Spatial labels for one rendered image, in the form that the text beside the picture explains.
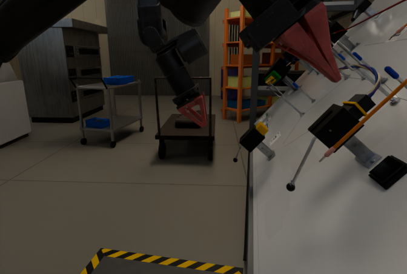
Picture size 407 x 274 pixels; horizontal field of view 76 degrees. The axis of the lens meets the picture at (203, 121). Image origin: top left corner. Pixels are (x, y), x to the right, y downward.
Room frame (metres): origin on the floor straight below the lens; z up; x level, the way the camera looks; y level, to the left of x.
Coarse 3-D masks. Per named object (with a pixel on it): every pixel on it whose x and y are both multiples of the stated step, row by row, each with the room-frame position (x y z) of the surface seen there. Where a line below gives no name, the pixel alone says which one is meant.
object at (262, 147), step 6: (252, 126) 0.73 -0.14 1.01; (246, 132) 0.74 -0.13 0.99; (252, 132) 0.70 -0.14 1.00; (258, 132) 0.70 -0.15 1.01; (240, 138) 0.74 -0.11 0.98; (246, 138) 0.70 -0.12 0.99; (252, 138) 0.70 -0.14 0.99; (258, 138) 0.70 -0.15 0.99; (264, 138) 0.69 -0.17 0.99; (246, 144) 0.70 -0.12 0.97; (252, 144) 0.70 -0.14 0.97; (258, 144) 0.70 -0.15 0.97; (264, 144) 0.72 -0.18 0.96; (252, 150) 0.70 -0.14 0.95; (264, 150) 0.71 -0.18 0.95; (270, 150) 0.72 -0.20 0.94; (270, 156) 0.70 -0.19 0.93
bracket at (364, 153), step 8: (352, 136) 0.36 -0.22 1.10; (344, 144) 0.37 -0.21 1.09; (352, 144) 0.38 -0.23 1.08; (360, 144) 0.36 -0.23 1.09; (352, 152) 0.36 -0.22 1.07; (360, 152) 0.36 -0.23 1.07; (368, 152) 0.36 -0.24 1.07; (360, 160) 0.37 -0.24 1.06; (368, 160) 0.36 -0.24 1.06; (376, 160) 0.35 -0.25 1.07; (368, 168) 0.35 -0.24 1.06
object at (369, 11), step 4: (364, 0) 1.02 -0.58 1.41; (368, 0) 1.01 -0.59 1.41; (360, 4) 1.02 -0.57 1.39; (364, 4) 1.01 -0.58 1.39; (368, 4) 1.01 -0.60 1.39; (356, 8) 1.04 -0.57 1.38; (360, 8) 1.02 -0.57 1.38; (364, 8) 1.01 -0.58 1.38; (368, 8) 1.02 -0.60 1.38; (356, 12) 1.03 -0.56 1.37; (360, 12) 1.03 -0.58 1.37; (364, 12) 1.03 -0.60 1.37; (368, 12) 1.02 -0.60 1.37; (372, 12) 1.01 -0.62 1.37; (376, 12) 1.00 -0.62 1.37; (352, 20) 1.03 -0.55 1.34
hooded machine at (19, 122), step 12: (0, 72) 3.57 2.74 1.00; (12, 72) 3.80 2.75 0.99; (0, 84) 3.48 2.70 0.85; (12, 84) 3.70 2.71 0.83; (0, 96) 3.44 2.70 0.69; (12, 96) 3.66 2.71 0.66; (24, 96) 3.91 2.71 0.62; (0, 108) 3.40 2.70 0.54; (12, 108) 3.62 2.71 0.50; (24, 108) 3.87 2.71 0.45; (0, 120) 3.36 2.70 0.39; (12, 120) 3.58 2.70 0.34; (24, 120) 3.82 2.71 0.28; (0, 132) 3.32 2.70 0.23; (12, 132) 3.53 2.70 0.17; (24, 132) 3.78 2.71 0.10; (0, 144) 3.29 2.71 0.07
